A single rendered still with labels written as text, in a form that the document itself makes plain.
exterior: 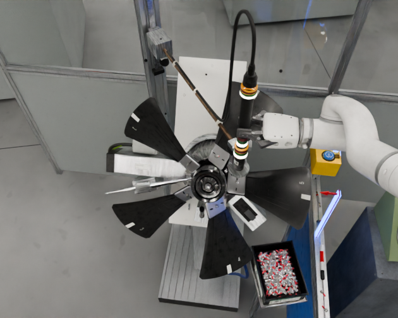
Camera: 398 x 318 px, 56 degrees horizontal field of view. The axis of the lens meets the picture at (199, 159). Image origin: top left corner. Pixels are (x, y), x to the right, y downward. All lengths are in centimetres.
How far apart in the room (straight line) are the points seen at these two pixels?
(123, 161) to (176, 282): 106
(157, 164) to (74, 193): 146
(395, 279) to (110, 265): 163
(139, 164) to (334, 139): 73
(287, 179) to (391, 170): 56
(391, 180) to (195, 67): 89
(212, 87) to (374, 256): 89
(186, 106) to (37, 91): 107
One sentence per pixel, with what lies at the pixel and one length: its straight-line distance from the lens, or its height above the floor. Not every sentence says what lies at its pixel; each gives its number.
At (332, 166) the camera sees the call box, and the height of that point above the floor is 105.
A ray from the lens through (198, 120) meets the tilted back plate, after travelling 151.
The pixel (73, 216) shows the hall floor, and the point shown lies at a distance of 274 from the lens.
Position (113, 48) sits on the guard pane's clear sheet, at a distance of 194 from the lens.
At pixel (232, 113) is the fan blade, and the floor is 135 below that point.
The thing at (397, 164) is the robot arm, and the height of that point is 166.
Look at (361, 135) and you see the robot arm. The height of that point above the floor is 159.
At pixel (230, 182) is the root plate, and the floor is 119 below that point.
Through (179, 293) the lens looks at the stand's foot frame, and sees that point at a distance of 231.
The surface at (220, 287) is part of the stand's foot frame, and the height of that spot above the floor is 8.
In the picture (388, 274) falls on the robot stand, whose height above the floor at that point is 93.
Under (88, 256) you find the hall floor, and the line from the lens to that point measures 258.
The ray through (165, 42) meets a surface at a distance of 153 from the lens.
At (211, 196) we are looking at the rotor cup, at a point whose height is 119.
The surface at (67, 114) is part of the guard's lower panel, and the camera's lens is 238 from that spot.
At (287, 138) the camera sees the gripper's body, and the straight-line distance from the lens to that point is 106.
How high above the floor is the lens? 229
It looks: 53 degrees down
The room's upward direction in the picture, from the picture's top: 1 degrees counter-clockwise
